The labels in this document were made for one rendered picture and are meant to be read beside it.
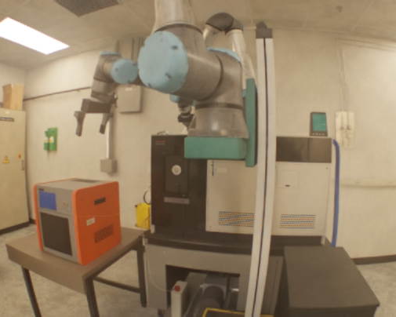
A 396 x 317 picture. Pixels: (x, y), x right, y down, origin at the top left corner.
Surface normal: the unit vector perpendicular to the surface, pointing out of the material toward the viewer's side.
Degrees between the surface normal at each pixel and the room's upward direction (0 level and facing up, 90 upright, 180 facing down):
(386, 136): 90
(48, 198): 90
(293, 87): 90
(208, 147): 90
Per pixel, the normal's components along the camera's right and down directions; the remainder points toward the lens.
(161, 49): -0.64, 0.11
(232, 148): -0.29, 0.03
